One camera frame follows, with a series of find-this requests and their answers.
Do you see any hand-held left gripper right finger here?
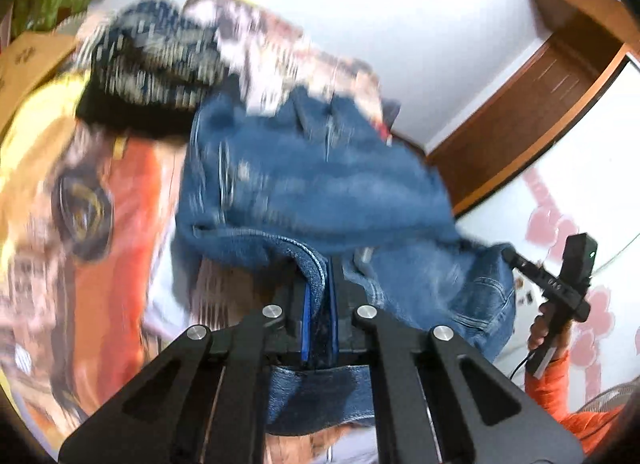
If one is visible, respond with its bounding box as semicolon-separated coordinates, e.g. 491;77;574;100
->
330;256;586;464

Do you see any black cloth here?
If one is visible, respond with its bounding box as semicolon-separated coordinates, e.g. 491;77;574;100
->
75;78;202;138

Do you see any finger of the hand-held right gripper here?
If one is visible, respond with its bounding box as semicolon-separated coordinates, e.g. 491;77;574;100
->
501;246;563;291

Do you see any wooden lap table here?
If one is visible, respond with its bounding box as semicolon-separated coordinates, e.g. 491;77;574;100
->
0;31;79;116

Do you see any brown wooden door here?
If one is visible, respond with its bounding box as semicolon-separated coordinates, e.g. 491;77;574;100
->
425;29;632;218

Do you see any person's right hand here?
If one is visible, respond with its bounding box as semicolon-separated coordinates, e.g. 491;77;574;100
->
527;304;572;351

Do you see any person's right forearm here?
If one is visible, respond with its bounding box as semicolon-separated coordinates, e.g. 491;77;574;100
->
523;348;627;441

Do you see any blue denim jacket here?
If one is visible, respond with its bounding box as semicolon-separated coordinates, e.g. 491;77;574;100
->
172;86;519;437

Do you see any yellow cloth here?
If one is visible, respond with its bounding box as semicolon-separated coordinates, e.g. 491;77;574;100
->
0;71;96;180

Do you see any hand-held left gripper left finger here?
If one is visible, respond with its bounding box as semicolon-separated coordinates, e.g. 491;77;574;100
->
59;284;315;464

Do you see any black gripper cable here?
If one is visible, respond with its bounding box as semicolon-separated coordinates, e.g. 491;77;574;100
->
509;349;537;381

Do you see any dark patterned cloth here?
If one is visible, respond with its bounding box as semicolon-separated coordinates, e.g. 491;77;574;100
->
75;0;242;111

